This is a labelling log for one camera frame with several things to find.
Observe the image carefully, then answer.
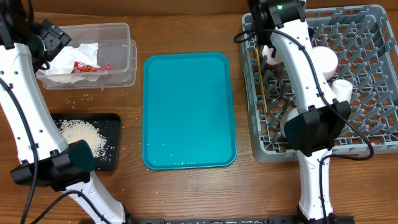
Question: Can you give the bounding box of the large white plate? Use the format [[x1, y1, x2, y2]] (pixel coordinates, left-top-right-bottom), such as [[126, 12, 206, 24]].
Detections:
[[261, 45, 282, 65]]

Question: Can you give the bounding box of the wooden chopstick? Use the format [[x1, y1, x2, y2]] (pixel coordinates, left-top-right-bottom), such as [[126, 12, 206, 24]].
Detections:
[[256, 47, 268, 114]]

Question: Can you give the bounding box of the white napkin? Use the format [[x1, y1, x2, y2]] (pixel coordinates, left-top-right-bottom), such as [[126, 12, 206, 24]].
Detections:
[[40, 42, 100, 83]]

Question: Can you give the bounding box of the red sauce packet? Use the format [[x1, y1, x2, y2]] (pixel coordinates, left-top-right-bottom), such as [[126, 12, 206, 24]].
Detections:
[[71, 62, 111, 73]]

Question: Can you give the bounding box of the small pink bowl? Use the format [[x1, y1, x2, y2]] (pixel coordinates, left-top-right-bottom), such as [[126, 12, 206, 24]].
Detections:
[[313, 46, 338, 80]]

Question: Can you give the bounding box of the gray bowl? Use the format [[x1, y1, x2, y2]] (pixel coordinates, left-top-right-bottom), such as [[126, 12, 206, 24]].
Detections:
[[280, 108, 298, 137]]

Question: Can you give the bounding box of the gray dishwasher rack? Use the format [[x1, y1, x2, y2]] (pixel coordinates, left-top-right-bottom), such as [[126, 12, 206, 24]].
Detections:
[[239, 4, 397, 163]]

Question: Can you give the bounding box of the white paper cup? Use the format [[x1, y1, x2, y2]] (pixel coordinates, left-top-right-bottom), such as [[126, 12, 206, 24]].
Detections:
[[331, 80, 353, 103]]

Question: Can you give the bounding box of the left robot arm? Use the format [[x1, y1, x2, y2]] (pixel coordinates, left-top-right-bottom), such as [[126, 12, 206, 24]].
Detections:
[[1, 1, 134, 223]]

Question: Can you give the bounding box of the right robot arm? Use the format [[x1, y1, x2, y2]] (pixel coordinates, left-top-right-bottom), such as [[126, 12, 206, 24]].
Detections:
[[248, 1, 351, 223]]

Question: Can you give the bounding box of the clear plastic waste bin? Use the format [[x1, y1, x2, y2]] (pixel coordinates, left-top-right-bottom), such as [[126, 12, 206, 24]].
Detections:
[[36, 22, 137, 90]]

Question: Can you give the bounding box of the black rectangular tray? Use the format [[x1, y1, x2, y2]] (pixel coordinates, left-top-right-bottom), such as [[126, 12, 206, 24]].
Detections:
[[51, 113, 122, 171]]

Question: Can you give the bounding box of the teal serving tray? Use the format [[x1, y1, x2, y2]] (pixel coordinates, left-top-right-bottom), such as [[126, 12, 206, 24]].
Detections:
[[142, 52, 237, 170]]

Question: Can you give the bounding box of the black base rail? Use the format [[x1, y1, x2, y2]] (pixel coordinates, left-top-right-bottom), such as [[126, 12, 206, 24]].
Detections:
[[133, 215, 355, 224]]

